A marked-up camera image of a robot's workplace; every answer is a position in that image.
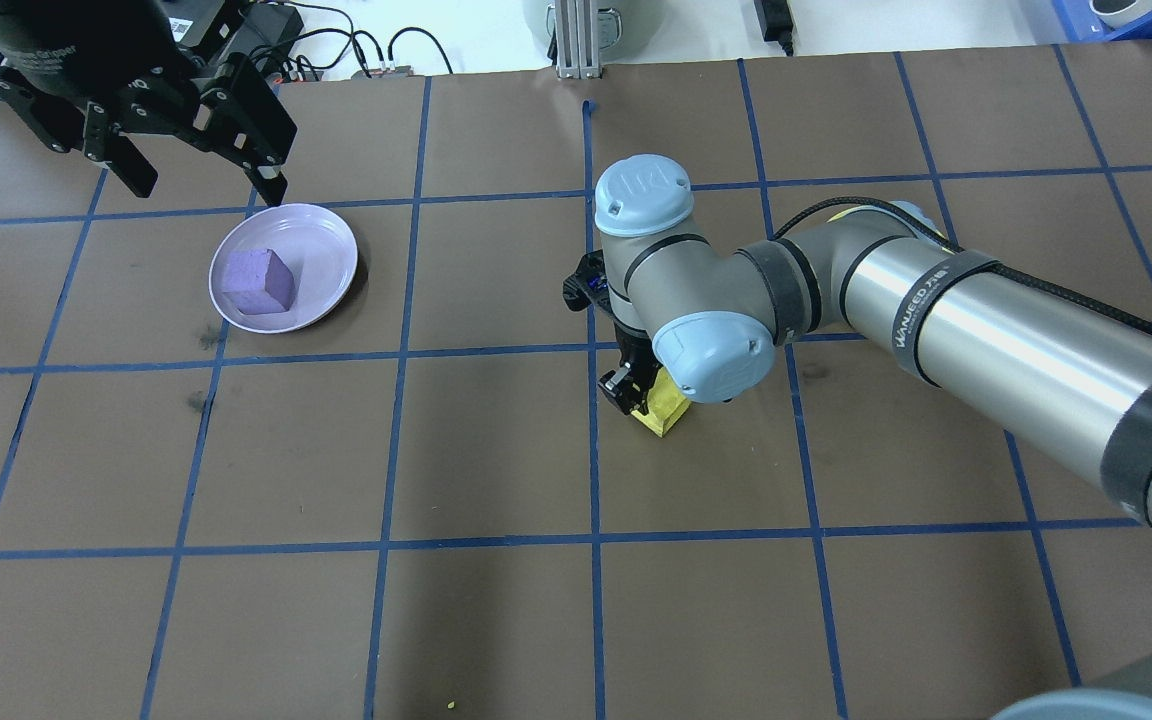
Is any aluminium extrusion post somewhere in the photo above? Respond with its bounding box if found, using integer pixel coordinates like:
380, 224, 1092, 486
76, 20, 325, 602
554, 0, 602, 80

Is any black looping cable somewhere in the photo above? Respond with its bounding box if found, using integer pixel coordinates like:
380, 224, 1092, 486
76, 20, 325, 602
386, 27, 455, 76

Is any yellow foam block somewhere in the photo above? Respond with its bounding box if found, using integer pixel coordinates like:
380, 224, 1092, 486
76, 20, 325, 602
636, 365, 692, 438

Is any lavender plastic plate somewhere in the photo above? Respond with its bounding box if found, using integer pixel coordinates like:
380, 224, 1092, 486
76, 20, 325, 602
209, 203, 359, 334

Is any flat black box with label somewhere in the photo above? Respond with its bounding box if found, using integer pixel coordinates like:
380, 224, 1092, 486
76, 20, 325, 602
161, 0, 237, 47

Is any black power brick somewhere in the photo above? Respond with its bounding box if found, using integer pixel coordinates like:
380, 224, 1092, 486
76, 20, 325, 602
216, 5, 304, 81

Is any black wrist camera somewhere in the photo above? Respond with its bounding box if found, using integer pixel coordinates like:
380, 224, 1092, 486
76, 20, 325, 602
563, 252, 605, 313

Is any white mug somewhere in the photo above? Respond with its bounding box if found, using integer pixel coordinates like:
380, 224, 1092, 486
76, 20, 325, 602
1086, 0, 1152, 29

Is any purple foam block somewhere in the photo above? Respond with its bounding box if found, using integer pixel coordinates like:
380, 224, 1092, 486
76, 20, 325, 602
221, 247, 296, 317

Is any black power adapter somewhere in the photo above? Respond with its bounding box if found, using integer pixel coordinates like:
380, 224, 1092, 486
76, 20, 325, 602
754, 0, 797, 56

